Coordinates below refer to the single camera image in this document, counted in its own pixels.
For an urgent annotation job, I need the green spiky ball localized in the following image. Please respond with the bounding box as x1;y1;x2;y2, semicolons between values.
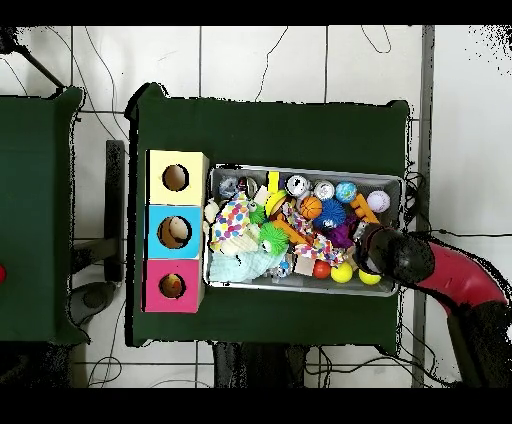
257;222;290;256
247;203;269;226

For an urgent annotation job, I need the colourful patterned cloth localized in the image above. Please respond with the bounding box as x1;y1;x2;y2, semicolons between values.
291;235;352;266
209;191;252;256

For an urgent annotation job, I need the mint green waffle cloth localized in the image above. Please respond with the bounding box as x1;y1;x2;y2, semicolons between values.
209;249;289;284

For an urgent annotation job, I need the blue fuzzy ball with eyes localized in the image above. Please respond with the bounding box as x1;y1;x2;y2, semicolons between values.
315;197;348;231

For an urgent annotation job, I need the purple spiky ball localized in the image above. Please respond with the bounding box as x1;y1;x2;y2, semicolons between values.
326;219;358;250

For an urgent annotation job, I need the yellow plush duck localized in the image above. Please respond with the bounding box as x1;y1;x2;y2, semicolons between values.
162;275;185;298

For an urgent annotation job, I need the wooden box with three holes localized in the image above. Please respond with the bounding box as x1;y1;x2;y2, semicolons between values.
143;149;211;314

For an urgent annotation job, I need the yellow plastic block toy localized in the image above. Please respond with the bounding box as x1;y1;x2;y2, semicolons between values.
263;170;290;219

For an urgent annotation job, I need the small orange plastic block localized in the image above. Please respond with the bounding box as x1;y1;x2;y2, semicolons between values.
275;215;309;246

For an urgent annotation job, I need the silver metal can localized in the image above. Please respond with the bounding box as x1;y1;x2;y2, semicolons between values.
286;174;312;199

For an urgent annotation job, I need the small orange basketball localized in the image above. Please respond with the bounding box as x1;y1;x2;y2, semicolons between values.
298;196;323;221

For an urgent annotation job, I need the wooden cube block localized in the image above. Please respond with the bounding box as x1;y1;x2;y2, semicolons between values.
294;255;316;278

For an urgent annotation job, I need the dark green table cloth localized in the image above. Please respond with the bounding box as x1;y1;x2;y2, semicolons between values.
126;82;413;348
0;87;85;344

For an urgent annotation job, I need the orange red ball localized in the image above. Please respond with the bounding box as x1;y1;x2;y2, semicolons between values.
312;260;333;281

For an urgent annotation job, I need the globe print ball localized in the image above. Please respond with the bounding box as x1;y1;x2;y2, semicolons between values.
336;181;360;205

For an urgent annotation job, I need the orange plastic block toy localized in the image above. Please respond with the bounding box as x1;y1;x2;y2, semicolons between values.
351;194;382;226

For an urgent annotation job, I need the white baseball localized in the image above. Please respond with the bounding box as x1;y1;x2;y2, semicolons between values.
367;189;393;214

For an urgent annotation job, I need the black tripod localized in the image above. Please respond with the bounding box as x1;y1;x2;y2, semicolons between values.
0;26;69;93

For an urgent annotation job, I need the shallow wire mesh bin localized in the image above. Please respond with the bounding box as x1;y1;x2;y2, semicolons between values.
206;163;404;297

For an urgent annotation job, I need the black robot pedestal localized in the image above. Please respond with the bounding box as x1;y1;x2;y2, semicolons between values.
211;343;321;389

